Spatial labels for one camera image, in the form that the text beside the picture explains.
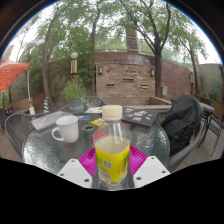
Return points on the group of patio chairs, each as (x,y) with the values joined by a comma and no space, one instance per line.
(215,130)

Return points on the green potted plant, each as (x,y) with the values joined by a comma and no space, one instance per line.
(74,91)

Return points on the black laptop with stickers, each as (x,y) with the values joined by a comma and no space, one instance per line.
(140,116)

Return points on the flat round red coaster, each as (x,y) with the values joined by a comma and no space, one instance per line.
(93,137)

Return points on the white sticker sheet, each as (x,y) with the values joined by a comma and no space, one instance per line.
(93,110)

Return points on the yellow-labelled clear drink bottle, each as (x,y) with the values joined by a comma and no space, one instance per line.
(111,160)

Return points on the black backpack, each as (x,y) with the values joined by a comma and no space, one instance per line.
(183,120)

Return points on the grey wicker chair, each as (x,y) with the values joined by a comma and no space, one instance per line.
(186,155)
(15,128)
(95,100)

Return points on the dark-trunked tree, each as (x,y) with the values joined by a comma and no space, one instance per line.
(157,73)

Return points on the brown-trunked tree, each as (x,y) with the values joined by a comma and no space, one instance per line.
(46,73)

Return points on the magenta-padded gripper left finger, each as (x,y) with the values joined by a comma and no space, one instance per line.
(75,173)

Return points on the round dark patio table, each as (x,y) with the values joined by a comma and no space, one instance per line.
(207,108)

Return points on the grey wall box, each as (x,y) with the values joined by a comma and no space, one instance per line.
(164,91)

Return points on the silver laptop with stickers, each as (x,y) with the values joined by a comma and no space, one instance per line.
(46,120)

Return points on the black wall lamp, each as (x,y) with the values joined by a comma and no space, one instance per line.
(152,72)
(100,70)

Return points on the orange canopy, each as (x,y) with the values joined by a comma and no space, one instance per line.
(10,75)

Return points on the dark wicker chair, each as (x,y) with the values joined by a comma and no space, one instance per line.
(4,115)

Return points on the globe-topped lamp post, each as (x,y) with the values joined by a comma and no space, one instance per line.
(74,68)

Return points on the yellow card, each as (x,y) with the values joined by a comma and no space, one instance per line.
(96,122)

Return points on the white ceramic mug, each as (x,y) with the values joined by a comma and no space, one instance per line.
(66,130)

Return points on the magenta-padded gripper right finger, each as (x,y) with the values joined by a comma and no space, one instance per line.
(150,171)

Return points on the blue yellow striped cone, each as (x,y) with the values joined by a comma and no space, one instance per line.
(46,106)

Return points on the wooden bench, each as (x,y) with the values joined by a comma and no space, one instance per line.
(20,105)

